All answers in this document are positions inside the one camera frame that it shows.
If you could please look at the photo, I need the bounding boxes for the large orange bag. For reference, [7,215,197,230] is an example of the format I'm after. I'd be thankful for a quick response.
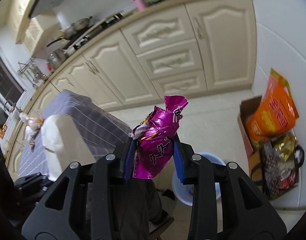
[245,68,300,140]

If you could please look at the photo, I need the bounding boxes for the patterned tote bag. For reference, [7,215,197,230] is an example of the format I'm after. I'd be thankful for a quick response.
[250,132,305,200]

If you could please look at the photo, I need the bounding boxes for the wooden stool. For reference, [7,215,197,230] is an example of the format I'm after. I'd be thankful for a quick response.
[149,216,175,240]

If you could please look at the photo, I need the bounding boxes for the cream cabinets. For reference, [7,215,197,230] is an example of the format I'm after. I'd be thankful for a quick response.
[5,0,257,170]
[8,0,46,53]

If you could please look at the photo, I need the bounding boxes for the cream lower cabinets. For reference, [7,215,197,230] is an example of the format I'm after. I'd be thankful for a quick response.
[5,0,257,170]

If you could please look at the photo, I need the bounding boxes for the magenta snack bag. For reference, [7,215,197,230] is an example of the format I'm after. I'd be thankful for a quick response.
[129,95,189,179]

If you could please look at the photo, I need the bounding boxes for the wok with black handle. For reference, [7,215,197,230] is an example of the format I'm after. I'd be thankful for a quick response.
[46,16,93,47]

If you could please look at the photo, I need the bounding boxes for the cardboard box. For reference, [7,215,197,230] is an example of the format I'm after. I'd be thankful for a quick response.
[237,94,263,170]

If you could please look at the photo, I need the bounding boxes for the wall utensil rack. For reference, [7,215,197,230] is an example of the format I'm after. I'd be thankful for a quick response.
[17,57,43,80]

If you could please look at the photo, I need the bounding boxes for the sliding window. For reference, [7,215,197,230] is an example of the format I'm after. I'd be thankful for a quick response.
[0,40,26,130]

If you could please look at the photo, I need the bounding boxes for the person's dark trousers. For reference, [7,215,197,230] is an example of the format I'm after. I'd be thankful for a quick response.
[85,177,163,240]

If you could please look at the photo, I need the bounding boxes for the cream upper cabinets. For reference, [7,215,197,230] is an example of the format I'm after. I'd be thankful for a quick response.
[8,0,46,53]

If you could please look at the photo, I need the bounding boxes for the steel faucet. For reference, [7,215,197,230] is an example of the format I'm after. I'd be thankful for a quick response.
[3,100,21,117]

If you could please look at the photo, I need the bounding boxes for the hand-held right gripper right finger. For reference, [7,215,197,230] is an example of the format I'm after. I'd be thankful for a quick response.
[172,132,287,240]

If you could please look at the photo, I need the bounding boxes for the blue checked tablecloth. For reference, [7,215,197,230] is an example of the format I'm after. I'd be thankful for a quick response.
[18,89,133,180]

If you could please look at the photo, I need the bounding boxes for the black gas stove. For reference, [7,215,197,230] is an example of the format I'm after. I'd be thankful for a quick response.
[73,11,124,49]

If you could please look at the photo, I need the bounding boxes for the steel stock pot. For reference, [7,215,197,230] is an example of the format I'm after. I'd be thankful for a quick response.
[47,49,67,69]

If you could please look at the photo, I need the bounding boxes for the clear plastic bag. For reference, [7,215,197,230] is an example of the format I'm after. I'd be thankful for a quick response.
[19,112,46,140]

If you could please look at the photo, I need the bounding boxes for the light blue bin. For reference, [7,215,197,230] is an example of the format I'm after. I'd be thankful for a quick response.
[172,152,227,207]

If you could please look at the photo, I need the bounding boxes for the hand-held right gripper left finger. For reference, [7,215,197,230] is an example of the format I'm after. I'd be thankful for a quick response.
[21,140,138,240]

